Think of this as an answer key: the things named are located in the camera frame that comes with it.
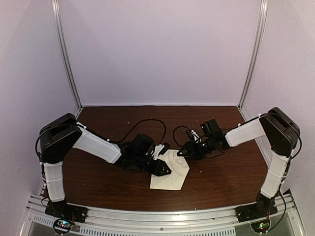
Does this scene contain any right aluminium frame post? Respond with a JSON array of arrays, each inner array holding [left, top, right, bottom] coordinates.
[[238, 0, 268, 110]]

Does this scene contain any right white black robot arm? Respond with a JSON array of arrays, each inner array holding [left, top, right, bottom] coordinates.
[[177, 107, 302, 217]]

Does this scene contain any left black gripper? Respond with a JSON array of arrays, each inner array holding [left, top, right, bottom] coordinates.
[[133, 153, 171, 177]]

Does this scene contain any left aluminium frame post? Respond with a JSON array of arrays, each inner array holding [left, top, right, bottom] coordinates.
[[51, 0, 83, 110]]

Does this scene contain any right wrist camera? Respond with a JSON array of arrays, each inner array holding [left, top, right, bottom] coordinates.
[[186, 129, 201, 143]]

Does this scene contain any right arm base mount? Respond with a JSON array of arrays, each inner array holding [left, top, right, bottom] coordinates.
[[235, 195, 278, 234]]

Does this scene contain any front aluminium rail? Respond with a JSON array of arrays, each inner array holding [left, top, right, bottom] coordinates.
[[17, 193, 306, 236]]

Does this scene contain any right black camera cable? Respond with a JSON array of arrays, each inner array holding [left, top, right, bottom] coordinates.
[[173, 125, 192, 148]]

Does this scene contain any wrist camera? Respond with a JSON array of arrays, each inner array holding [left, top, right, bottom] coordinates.
[[186, 129, 201, 143], [152, 142, 170, 160]]

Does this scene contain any cream paper envelope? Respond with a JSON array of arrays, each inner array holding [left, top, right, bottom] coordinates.
[[150, 149, 189, 191]]

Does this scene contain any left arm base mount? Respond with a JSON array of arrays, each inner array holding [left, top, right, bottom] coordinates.
[[45, 200, 88, 235]]

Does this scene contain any aluminium frame post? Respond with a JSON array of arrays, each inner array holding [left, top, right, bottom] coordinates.
[[238, 0, 268, 110], [51, 0, 83, 110]]

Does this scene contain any black camera cable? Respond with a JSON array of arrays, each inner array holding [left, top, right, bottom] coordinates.
[[173, 125, 192, 148], [108, 118, 167, 148]]

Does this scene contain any left black camera cable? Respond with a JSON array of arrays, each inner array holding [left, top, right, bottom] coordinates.
[[108, 118, 167, 148]]

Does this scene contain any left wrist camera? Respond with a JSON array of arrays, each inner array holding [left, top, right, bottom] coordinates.
[[152, 142, 170, 160]]

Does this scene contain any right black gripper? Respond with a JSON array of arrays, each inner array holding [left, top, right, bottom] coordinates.
[[177, 137, 216, 160]]

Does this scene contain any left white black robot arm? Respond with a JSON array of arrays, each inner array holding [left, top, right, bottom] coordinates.
[[34, 113, 172, 218]]

